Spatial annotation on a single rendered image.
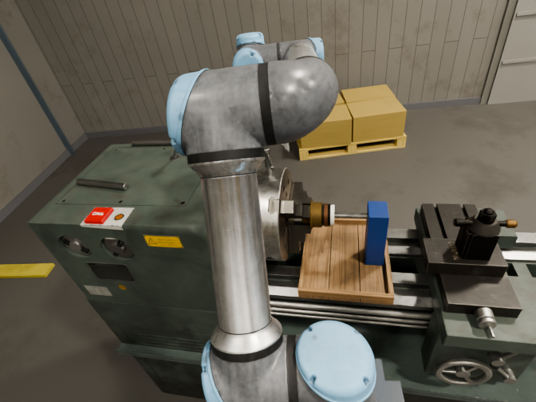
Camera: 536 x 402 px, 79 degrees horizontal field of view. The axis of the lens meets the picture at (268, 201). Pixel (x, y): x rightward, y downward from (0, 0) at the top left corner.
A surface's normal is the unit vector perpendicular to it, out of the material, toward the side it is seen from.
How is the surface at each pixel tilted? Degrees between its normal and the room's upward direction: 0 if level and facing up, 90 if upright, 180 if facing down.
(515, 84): 90
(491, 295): 0
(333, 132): 90
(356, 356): 7
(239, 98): 53
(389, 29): 90
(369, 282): 0
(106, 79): 90
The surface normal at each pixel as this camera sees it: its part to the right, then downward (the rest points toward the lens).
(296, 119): 0.35, 0.57
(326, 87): 0.72, -0.09
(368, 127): 0.03, 0.62
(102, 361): -0.14, -0.77
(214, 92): -0.11, -0.12
